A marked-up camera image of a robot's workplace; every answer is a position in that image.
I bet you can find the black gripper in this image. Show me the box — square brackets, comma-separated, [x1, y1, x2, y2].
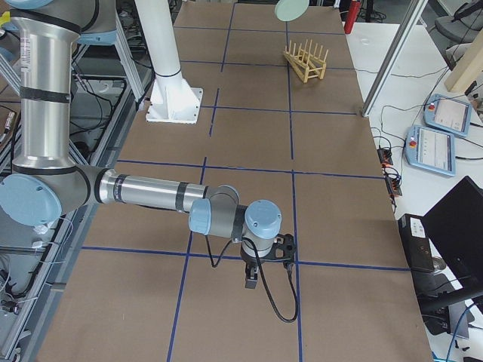
[241, 251, 259, 289]

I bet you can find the light green round plate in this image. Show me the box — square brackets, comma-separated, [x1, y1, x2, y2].
[275, 0, 309, 22]

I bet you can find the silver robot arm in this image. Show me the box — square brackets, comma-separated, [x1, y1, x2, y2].
[1, 1, 294, 288]

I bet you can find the wooden plate rack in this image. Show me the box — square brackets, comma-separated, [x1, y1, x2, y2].
[283, 39, 329, 84]

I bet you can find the brown paper table cover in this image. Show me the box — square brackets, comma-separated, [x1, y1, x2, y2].
[36, 2, 432, 361]

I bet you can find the black laptop computer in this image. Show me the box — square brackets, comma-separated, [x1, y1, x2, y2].
[398, 176, 482, 304]

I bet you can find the lower blue teach pendant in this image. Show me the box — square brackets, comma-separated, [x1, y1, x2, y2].
[405, 125, 456, 176]

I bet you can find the blue teach pendant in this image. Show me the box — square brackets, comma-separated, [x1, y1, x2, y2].
[405, 125, 456, 176]
[423, 94, 471, 137]

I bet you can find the upper blue teach pendant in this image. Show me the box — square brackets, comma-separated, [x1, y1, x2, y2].
[423, 94, 471, 137]

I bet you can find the red cylinder bottle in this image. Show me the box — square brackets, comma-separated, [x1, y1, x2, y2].
[344, 0, 361, 35]

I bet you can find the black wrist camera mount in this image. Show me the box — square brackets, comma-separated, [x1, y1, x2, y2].
[263, 234, 297, 263]

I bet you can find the black orange cable hub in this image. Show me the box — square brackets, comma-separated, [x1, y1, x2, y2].
[377, 148, 393, 167]

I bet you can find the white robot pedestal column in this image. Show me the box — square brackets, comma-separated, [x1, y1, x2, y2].
[135, 0, 203, 124]

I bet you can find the aluminium frame post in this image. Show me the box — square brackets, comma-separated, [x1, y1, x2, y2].
[361, 0, 428, 117]

